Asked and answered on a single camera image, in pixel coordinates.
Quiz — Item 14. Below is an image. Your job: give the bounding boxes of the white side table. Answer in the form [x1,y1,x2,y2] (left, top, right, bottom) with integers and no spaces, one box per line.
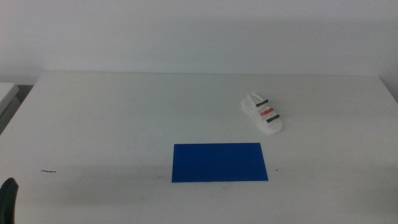
[0,82,20,116]

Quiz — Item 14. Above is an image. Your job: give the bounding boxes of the white strappy sandal shoe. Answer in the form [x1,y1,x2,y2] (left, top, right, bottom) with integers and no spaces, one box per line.
[241,91,284,136]

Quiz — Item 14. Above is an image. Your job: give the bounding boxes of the blue rectangular mat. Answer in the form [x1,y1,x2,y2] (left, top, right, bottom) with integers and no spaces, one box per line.
[171,142,269,184]

